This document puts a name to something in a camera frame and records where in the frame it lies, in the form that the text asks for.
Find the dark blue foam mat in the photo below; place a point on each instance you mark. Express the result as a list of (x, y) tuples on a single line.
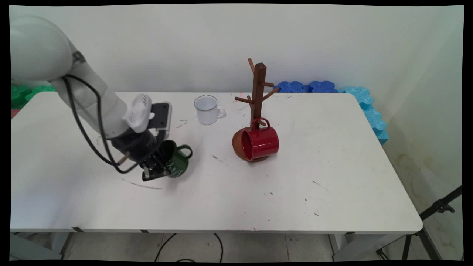
[(323, 86), (292, 87)]

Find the light blue foam mat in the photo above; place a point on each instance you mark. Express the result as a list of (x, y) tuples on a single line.
[(373, 114)]

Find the green foam mat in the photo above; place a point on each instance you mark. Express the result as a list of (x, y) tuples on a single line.
[(22, 96)]

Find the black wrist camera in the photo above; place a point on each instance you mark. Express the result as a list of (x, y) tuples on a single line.
[(161, 114)]

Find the white enamel mug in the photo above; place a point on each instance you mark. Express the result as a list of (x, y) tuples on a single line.
[(207, 114)]

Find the dark grey table leg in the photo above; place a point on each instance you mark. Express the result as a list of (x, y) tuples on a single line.
[(66, 244)]

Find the brown wooden mug tree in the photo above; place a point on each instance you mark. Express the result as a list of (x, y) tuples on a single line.
[(258, 85)]

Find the white ribbed wrist mount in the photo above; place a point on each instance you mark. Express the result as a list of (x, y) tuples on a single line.
[(138, 111)]

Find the green mug with white print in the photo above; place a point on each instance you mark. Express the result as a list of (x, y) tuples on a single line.
[(181, 164)]

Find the black tripod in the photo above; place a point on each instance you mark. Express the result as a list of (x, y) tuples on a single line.
[(439, 205)]

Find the red ceramic mug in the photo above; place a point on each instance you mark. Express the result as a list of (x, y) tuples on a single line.
[(264, 144)]

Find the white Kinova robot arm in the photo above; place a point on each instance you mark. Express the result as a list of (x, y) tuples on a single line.
[(37, 48)]

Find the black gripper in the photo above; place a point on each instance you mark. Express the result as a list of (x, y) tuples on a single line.
[(136, 146)]

